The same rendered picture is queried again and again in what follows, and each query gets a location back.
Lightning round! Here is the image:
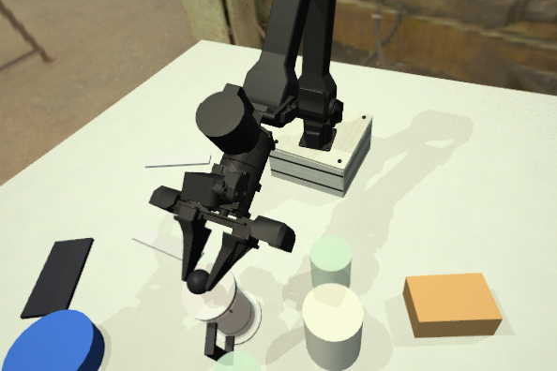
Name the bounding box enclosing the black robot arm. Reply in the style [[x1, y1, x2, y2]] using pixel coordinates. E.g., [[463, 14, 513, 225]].
[[180, 0, 344, 212]]

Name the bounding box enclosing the orange rectangular block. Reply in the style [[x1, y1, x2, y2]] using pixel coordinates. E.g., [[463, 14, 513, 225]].
[[402, 273, 503, 338]]

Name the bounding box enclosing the french press with black knob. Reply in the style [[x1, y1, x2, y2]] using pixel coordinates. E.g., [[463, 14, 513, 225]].
[[181, 262, 262, 362]]

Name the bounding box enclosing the blue disc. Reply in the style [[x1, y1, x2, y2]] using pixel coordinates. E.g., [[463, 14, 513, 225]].
[[2, 309, 105, 371]]

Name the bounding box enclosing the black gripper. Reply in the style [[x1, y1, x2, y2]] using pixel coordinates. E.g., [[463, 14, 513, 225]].
[[148, 158, 295, 291]]

